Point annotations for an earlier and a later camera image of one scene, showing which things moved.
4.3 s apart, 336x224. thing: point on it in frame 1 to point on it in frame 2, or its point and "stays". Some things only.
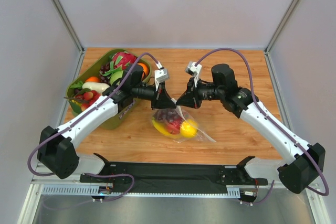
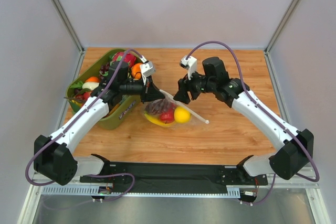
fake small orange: x=92 y=78 stays
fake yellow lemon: x=189 y=128 to x=181 y=115
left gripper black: x=156 y=97 to x=144 y=91
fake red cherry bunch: x=87 y=98 stays
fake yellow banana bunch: x=163 y=129 to x=157 y=120
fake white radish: x=98 y=86 stays
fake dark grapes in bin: x=104 y=67 stays
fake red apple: x=173 y=127 to x=167 y=117
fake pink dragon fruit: x=123 y=59 stays
